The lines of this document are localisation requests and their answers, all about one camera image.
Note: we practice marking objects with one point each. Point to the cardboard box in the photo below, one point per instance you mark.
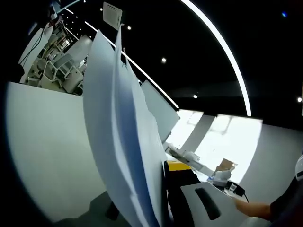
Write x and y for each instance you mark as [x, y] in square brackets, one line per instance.
[226, 165]

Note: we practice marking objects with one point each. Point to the white chest-worn device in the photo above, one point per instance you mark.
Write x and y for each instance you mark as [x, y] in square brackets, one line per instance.
[300, 168]

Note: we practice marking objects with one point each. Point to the large whiteboard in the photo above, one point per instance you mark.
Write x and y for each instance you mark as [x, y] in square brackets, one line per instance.
[163, 111]

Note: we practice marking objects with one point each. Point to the white pillar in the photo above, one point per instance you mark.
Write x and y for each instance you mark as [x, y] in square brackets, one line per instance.
[80, 48]

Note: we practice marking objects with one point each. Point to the white table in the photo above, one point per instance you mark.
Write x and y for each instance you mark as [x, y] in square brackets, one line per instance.
[47, 142]

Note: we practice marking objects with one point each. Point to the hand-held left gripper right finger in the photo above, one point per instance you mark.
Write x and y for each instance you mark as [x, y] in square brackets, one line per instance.
[189, 210]

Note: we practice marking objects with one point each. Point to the ceiling air conditioner vent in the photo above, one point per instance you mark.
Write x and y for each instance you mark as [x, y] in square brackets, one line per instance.
[112, 15]

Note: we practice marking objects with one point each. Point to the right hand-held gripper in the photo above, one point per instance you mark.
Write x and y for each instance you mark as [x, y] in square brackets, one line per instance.
[222, 177]

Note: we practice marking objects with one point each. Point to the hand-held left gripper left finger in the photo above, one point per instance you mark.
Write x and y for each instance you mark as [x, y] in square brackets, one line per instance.
[101, 212]

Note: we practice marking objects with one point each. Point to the white mesh office chair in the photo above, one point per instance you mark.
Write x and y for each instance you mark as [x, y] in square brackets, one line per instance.
[60, 68]

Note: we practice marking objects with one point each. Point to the side counter with faucet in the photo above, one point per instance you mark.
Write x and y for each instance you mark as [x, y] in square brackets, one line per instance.
[184, 153]

